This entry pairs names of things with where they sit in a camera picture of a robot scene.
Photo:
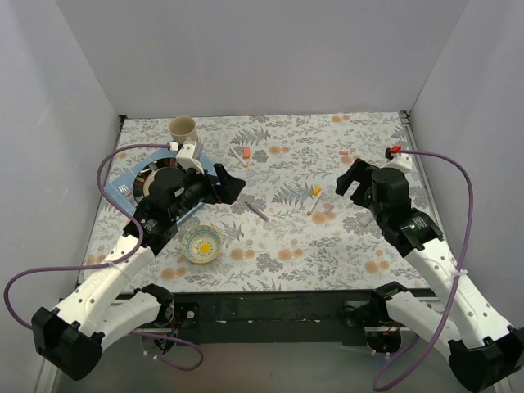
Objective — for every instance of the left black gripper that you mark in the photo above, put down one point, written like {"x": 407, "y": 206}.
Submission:
{"x": 214, "y": 187}

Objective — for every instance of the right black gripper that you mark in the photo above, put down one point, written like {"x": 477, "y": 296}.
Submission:
{"x": 361, "y": 190}

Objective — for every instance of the purple pen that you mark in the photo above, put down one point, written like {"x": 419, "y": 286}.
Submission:
{"x": 257, "y": 211}

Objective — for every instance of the grey orange highlighter pen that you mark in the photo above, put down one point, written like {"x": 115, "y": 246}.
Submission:
{"x": 366, "y": 220}

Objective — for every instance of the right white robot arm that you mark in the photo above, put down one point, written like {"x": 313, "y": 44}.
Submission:
{"x": 481, "y": 346}

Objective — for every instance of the white pen yellow tip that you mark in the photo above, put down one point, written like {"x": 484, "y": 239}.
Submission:
{"x": 239, "y": 158}

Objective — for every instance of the patterned bowl yellow centre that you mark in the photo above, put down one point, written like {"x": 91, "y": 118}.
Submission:
{"x": 202, "y": 244}

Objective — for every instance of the floral tablecloth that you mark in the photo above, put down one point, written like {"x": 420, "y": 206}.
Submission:
{"x": 291, "y": 155}

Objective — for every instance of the beige mug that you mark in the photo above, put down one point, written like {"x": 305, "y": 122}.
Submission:
{"x": 183, "y": 128}

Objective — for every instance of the dark rimmed beige plate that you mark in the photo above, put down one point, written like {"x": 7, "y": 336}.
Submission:
{"x": 145, "y": 176}

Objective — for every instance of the silver fork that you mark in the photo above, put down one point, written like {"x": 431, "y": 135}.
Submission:
{"x": 126, "y": 193}

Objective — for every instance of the blue tiled placemat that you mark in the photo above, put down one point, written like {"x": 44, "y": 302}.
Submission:
{"x": 128, "y": 177}

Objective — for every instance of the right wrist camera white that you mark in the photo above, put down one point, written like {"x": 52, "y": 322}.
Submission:
{"x": 396, "y": 159}

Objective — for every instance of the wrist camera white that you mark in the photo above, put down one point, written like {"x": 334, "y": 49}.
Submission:
{"x": 396, "y": 159}
{"x": 188, "y": 156}

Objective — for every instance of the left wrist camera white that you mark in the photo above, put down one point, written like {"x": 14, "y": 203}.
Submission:
{"x": 188, "y": 156}

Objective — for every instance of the black base frame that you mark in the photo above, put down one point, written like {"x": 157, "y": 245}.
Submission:
{"x": 342, "y": 316}

